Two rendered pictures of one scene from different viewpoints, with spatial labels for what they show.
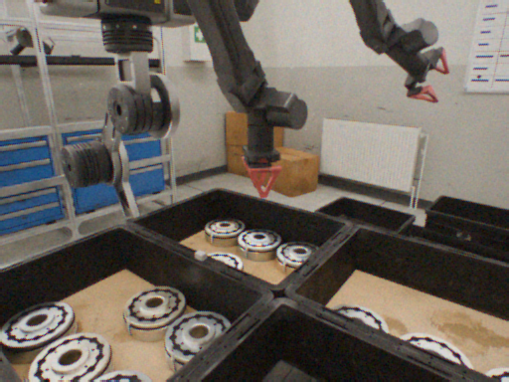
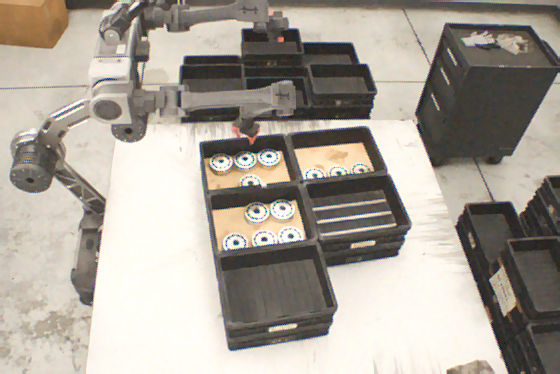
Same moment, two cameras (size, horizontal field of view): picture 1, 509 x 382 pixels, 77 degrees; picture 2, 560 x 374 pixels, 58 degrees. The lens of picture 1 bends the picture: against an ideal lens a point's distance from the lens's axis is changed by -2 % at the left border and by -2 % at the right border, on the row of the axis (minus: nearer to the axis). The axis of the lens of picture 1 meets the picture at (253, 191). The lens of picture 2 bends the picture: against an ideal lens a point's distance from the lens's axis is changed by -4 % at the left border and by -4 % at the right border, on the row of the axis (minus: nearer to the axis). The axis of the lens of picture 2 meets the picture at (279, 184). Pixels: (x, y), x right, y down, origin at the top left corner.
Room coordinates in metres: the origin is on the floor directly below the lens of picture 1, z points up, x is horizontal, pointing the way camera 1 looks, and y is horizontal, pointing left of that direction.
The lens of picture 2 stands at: (-0.39, 1.18, 2.59)
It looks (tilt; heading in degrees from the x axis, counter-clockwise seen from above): 49 degrees down; 306
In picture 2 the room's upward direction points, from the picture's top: 6 degrees clockwise
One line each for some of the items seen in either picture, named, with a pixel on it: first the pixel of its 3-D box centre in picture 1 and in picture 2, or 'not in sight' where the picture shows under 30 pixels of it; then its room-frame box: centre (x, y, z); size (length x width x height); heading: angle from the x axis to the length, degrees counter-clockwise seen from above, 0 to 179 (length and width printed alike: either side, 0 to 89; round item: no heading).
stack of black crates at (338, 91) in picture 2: not in sight; (336, 104); (0.92, -1.13, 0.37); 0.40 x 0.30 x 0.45; 47
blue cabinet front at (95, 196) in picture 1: (120, 165); not in sight; (2.35, 0.99, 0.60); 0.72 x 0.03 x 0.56; 137
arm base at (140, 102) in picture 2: not in sight; (143, 101); (0.74, 0.44, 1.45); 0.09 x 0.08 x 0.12; 137
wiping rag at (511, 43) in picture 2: not in sight; (515, 42); (0.19, -1.90, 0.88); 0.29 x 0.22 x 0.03; 47
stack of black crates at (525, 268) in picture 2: not in sight; (528, 294); (-0.65, -0.68, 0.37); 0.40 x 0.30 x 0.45; 137
